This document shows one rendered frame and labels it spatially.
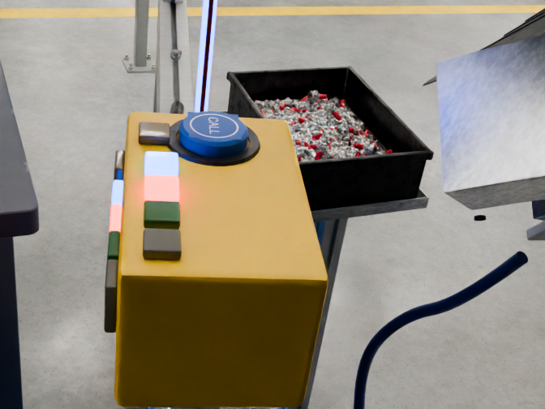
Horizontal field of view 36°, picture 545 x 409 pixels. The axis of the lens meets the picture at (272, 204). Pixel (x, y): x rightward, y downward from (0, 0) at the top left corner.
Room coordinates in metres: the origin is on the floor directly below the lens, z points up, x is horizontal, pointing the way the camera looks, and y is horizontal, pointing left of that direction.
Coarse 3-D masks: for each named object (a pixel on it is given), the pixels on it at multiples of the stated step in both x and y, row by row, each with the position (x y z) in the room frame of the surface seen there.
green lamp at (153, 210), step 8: (152, 200) 0.35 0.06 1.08; (160, 200) 0.35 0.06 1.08; (144, 208) 0.34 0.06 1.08; (152, 208) 0.34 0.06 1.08; (160, 208) 0.35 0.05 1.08; (168, 208) 0.35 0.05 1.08; (176, 208) 0.35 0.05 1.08; (144, 216) 0.34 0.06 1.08; (152, 216) 0.34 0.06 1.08; (160, 216) 0.34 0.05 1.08; (168, 216) 0.34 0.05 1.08; (176, 216) 0.34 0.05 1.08; (144, 224) 0.33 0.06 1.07; (152, 224) 0.33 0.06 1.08; (160, 224) 0.34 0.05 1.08; (168, 224) 0.34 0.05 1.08; (176, 224) 0.34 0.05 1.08
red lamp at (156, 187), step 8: (152, 176) 0.37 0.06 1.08; (160, 176) 0.37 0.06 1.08; (168, 176) 0.38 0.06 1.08; (176, 176) 0.38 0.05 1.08; (144, 184) 0.37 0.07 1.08; (152, 184) 0.37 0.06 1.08; (160, 184) 0.37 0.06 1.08; (168, 184) 0.37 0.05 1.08; (176, 184) 0.37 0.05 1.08; (144, 192) 0.36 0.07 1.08; (152, 192) 0.36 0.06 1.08; (160, 192) 0.36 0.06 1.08; (168, 192) 0.36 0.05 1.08; (176, 192) 0.36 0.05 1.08; (168, 200) 0.36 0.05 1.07; (176, 200) 0.36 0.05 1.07
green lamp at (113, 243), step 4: (112, 232) 0.35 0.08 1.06; (116, 232) 0.35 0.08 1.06; (112, 236) 0.34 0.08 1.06; (116, 236) 0.35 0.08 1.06; (112, 240) 0.34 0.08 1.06; (116, 240) 0.34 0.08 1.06; (108, 244) 0.34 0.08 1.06; (112, 244) 0.34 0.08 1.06; (116, 244) 0.34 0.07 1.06; (108, 248) 0.34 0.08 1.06; (112, 248) 0.33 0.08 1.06; (116, 248) 0.34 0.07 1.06; (108, 252) 0.33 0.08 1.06; (112, 252) 0.33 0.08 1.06; (116, 252) 0.33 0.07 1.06; (108, 256) 0.33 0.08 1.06; (112, 256) 0.33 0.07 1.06; (116, 256) 0.33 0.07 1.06
